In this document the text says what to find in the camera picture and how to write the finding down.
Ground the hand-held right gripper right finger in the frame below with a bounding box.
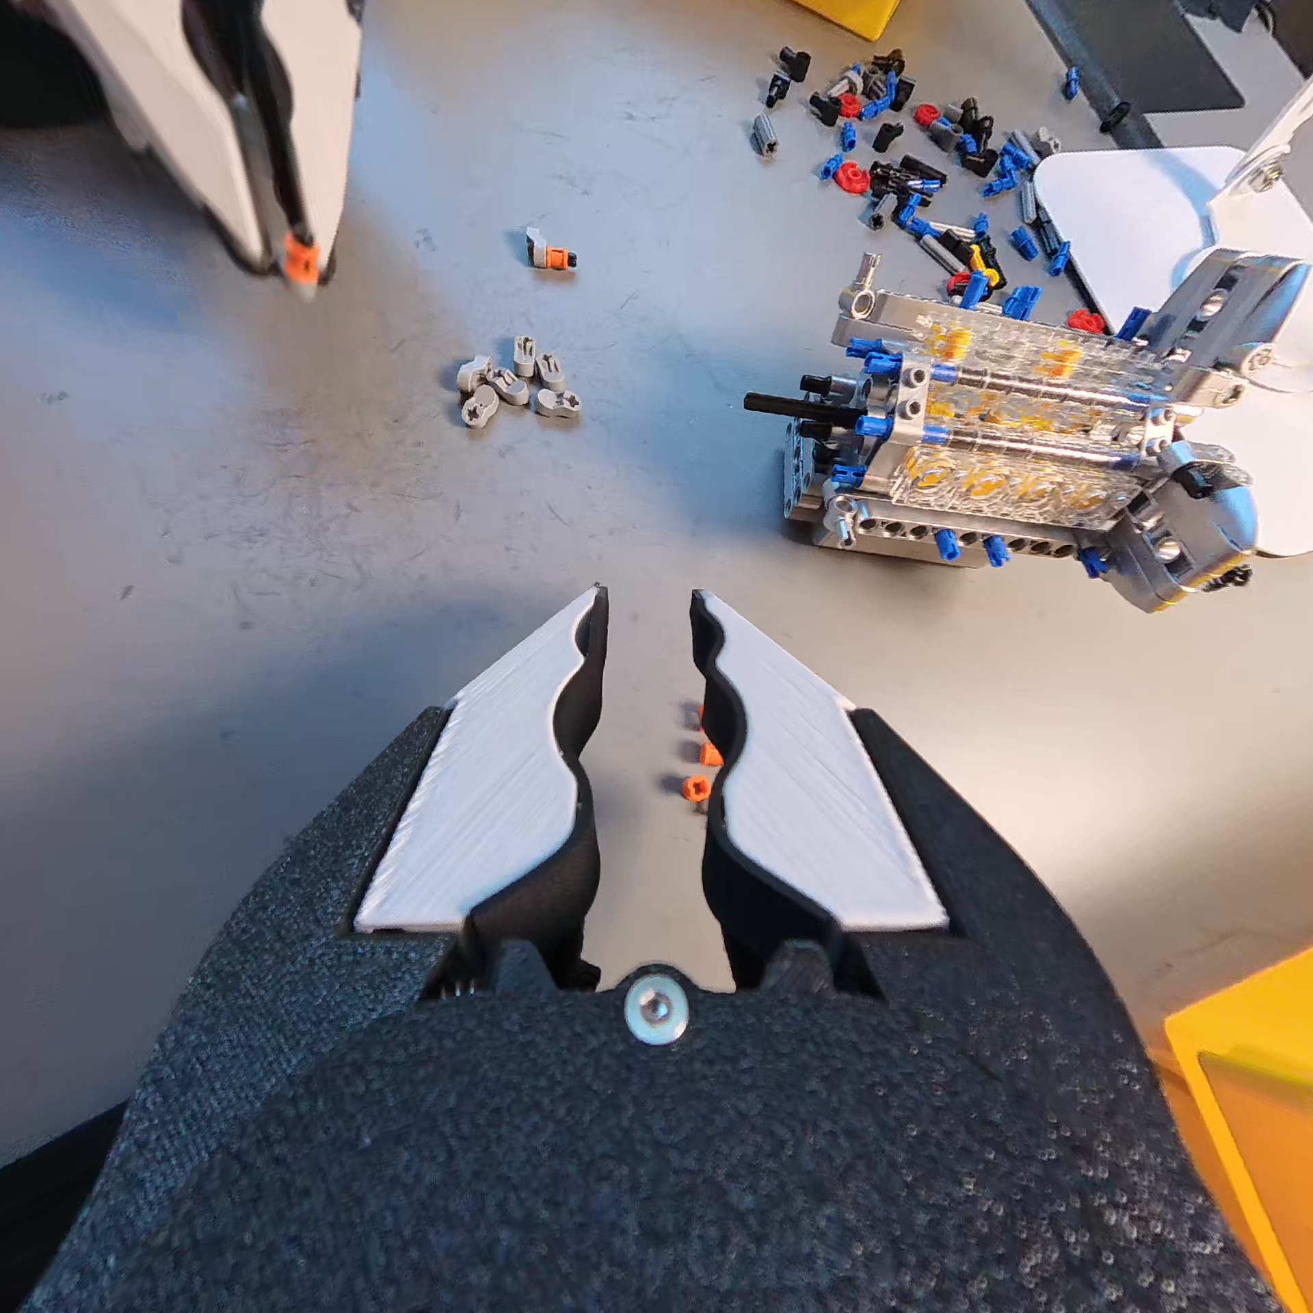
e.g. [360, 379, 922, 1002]
[689, 590, 951, 934]

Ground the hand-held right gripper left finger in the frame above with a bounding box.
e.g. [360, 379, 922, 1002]
[351, 585, 611, 934]

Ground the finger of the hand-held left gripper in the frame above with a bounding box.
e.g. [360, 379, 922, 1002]
[40, 0, 278, 277]
[256, 0, 364, 302]

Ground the pile of grey connectors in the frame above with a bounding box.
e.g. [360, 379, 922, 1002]
[453, 335, 582, 430]

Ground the grey desk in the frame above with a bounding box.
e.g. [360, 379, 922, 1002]
[0, 0, 1313, 1171]

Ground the cluster of orange bushes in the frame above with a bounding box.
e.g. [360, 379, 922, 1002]
[678, 702, 725, 807]

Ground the brick engine model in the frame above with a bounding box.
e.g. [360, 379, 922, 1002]
[743, 249, 1313, 618]

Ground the scatter of small mixed parts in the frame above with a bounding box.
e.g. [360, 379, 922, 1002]
[753, 44, 1150, 340]

